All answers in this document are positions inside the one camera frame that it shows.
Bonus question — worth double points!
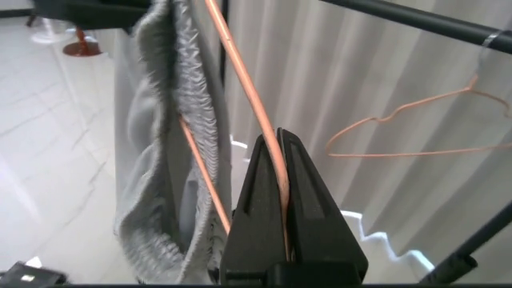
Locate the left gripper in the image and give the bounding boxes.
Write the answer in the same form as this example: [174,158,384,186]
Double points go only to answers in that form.
[31,0,152,32]

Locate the pale grey shorts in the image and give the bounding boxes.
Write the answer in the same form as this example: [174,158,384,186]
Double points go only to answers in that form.
[113,0,234,286]

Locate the white curtain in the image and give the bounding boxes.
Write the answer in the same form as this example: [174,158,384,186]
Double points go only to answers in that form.
[227,0,512,281]

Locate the pink clothes hanger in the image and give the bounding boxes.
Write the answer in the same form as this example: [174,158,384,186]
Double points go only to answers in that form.
[325,34,512,158]
[178,0,292,261]

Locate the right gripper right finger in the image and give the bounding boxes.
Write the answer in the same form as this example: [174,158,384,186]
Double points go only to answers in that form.
[276,127,368,281]

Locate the black power adapter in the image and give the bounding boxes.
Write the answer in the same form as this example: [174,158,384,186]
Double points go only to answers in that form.
[0,261,68,286]

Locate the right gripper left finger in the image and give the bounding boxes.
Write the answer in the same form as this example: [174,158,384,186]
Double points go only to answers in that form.
[219,135,290,285]

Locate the red pedestal stand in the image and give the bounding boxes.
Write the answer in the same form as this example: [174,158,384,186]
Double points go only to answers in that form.
[62,26,102,58]

